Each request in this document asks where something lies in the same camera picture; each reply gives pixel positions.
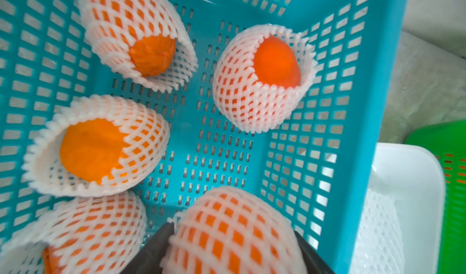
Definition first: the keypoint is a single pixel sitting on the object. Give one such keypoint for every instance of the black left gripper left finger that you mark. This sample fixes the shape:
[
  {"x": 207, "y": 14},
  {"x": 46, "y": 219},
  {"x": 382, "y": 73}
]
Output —
[{"x": 148, "y": 259}]

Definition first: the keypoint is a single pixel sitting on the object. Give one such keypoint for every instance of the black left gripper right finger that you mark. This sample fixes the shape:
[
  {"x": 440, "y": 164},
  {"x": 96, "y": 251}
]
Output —
[{"x": 314, "y": 263}]

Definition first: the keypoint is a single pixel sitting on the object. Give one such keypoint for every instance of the white foam net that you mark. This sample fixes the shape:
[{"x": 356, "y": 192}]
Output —
[{"x": 379, "y": 248}]

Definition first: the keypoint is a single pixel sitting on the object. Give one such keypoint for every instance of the netted orange front corner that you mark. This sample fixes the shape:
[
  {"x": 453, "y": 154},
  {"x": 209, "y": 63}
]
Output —
[{"x": 82, "y": 236}]

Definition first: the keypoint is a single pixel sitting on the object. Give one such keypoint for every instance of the teal plastic basket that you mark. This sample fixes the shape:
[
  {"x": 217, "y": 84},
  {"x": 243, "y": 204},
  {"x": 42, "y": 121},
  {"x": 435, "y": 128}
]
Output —
[{"x": 314, "y": 168}]

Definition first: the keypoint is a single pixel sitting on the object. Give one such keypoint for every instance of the white plastic tub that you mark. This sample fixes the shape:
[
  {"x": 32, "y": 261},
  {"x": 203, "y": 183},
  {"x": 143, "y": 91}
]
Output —
[{"x": 413, "y": 177}]

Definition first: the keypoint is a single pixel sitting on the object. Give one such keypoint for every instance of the green plastic basket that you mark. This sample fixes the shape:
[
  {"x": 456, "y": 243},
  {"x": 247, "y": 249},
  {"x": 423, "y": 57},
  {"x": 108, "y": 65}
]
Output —
[{"x": 447, "y": 142}]

